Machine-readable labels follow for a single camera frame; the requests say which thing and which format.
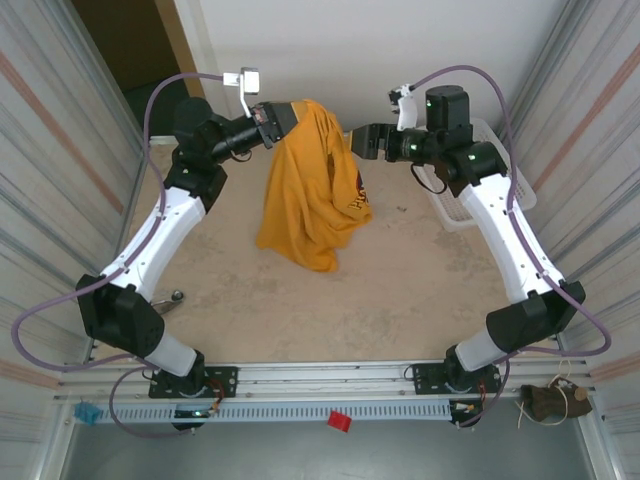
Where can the aluminium table edge frame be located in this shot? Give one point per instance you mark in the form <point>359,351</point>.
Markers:
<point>162,140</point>

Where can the small blue clip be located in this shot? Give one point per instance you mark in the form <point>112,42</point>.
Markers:
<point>86,414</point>

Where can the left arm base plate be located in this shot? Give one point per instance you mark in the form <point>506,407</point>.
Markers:
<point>222,381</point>

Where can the small red block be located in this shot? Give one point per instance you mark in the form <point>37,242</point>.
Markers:
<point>339,421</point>

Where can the aluminium mounting rail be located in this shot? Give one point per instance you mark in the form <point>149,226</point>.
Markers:
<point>325,380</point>

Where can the beige door frame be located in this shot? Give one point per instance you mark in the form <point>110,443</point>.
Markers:
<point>170,30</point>

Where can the yellow t-shirt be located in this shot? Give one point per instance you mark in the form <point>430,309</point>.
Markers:
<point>300,200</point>

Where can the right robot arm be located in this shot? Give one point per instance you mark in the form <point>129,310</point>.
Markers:
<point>510,240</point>

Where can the white plastic basket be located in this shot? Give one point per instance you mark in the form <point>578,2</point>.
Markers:
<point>450,210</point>

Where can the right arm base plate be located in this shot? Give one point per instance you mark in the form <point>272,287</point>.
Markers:
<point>425,379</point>

